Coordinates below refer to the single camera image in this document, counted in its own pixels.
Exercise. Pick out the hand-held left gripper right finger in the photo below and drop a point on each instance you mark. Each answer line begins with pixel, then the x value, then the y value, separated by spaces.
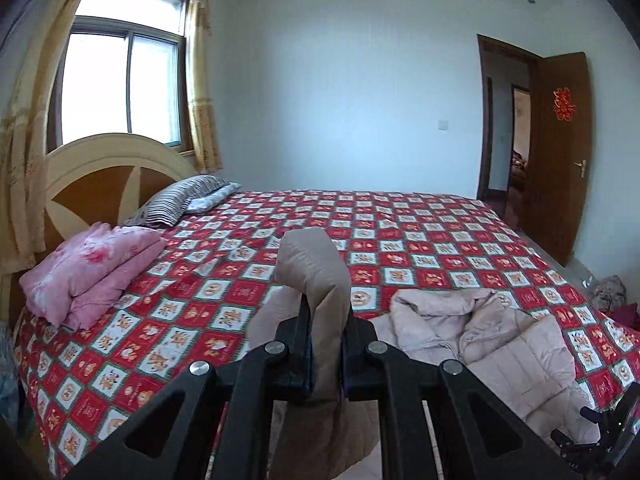
pixel 352 355

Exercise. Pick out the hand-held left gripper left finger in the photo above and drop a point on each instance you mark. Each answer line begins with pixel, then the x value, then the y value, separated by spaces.
pixel 300 340

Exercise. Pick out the window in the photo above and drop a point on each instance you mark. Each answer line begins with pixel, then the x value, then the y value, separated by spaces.
pixel 120 75

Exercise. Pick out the red paper door decoration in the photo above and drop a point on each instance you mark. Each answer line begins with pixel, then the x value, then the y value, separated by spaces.
pixel 563 104

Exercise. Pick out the red printed bedsheet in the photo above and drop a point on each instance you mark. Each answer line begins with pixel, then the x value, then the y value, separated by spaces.
pixel 320 225

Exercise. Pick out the pale pink puffer jacket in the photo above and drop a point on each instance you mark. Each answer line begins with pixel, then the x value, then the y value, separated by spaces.
pixel 500 340

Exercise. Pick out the brown wooden door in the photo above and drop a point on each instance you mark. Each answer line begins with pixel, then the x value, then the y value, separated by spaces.
pixel 557 160

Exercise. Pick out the folded pink blanket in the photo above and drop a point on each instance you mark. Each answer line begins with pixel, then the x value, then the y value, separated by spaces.
pixel 95 270

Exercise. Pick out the striped pillow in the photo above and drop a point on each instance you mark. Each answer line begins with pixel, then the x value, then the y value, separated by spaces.
pixel 172 202

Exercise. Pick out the wide yellow floral curtain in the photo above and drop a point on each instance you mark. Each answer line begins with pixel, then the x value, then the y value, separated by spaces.
pixel 35 135

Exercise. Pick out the pile of clothes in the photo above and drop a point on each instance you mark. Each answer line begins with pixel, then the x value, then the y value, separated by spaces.
pixel 617 300

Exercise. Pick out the grey dotted pillow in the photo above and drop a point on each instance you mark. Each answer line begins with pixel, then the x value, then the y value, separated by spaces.
pixel 212 196

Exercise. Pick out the brown door frame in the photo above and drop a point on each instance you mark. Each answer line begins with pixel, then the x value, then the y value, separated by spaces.
pixel 487 125

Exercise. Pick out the narrow yellow floral curtain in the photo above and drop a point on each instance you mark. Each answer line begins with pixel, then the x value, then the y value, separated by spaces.
pixel 202 80

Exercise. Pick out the wooden bed headboard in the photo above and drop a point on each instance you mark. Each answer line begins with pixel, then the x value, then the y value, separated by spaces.
pixel 95 185

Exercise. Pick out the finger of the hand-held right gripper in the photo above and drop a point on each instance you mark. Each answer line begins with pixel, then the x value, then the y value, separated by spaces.
pixel 575 442

